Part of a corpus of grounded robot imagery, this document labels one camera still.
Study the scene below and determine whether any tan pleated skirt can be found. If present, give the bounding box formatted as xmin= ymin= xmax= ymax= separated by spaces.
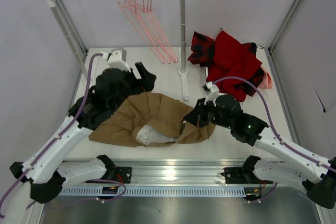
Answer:
xmin=89 ymin=92 xmax=215 ymax=147

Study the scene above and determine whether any pink wire hanger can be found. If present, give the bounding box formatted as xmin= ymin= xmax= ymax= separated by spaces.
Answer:
xmin=123 ymin=0 xmax=173 ymax=65
xmin=136 ymin=0 xmax=179 ymax=63
xmin=128 ymin=0 xmax=176 ymax=64
xmin=117 ymin=0 xmax=169 ymax=65

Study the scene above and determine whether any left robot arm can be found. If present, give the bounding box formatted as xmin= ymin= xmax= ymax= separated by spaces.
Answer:
xmin=10 ymin=62 xmax=156 ymax=204

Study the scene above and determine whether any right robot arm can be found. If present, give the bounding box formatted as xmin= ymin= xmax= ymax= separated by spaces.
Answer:
xmin=183 ymin=95 xmax=335 ymax=209

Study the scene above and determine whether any white laundry basket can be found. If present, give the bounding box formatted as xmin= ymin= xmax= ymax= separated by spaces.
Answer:
xmin=201 ymin=67 xmax=209 ymax=82

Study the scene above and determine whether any pink garment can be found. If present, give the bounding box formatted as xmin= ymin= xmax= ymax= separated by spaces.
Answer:
xmin=258 ymin=68 xmax=273 ymax=90

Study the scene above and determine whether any red black plaid garment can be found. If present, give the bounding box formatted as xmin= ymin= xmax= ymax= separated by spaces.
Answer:
xmin=187 ymin=31 xmax=266 ymax=96

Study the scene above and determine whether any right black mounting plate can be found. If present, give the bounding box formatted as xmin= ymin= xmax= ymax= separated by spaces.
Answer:
xmin=221 ymin=167 xmax=260 ymax=184

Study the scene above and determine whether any black mounting plate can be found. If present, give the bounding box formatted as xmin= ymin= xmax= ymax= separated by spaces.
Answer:
xmin=221 ymin=167 xmax=260 ymax=184
xmin=103 ymin=167 xmax=132 ymax=184

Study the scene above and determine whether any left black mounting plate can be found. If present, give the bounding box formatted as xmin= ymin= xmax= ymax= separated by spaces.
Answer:
xmin=103 ymin=167 xmax=132 ymax=184

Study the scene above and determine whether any silver clothes rack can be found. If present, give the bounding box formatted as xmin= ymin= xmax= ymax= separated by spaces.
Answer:
xmin=45 ymin=0 xmax=190 ymax=101

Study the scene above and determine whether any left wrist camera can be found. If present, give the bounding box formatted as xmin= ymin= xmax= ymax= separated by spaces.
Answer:
xmin=101 ymin=48 xmax=131 ymax=72

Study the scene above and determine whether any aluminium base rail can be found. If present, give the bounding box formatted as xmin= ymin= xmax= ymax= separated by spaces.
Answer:
xmin=57 ymin=158 xmax=253 ymax=186

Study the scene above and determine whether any white slotted cable duct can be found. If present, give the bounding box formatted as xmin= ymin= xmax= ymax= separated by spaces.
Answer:
xmin=60 ymin=185 xmax=246 ymax=197

